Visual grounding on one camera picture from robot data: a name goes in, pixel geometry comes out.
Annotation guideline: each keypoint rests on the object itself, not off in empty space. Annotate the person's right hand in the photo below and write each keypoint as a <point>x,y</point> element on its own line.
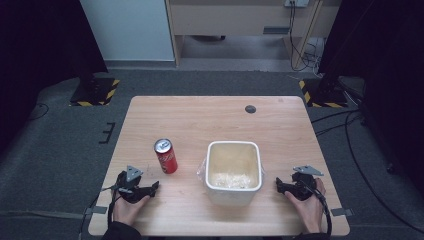
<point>310,213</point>

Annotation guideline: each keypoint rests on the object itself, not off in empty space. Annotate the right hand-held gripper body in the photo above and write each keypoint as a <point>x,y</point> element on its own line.
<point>302,186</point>

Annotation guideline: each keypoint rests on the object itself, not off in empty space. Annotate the person's left hand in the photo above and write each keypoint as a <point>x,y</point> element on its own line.
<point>128,210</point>

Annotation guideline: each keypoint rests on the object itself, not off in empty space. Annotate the white partition panel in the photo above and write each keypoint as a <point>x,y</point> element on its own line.
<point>128,30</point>

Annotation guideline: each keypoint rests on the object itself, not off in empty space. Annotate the black curtain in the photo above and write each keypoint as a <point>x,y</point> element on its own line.
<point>40,50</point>
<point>383,66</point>

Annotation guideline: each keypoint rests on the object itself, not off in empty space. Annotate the black stand base striped tape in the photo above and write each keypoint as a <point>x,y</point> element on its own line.
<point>321,95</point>
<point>95,91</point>

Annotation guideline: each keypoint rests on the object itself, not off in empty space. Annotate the red soda can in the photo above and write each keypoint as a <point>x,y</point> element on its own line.
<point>166,156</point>

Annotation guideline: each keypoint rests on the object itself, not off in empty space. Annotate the grey power strip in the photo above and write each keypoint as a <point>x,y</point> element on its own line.
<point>296,3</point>

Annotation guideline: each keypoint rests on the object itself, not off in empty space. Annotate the grey table grommet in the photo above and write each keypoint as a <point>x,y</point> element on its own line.
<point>250,109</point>

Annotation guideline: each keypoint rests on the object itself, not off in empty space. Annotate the white plastic bin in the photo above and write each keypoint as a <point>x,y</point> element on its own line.
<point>233,196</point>

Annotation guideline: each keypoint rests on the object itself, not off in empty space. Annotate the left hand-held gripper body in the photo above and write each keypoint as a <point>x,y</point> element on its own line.
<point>130,186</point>

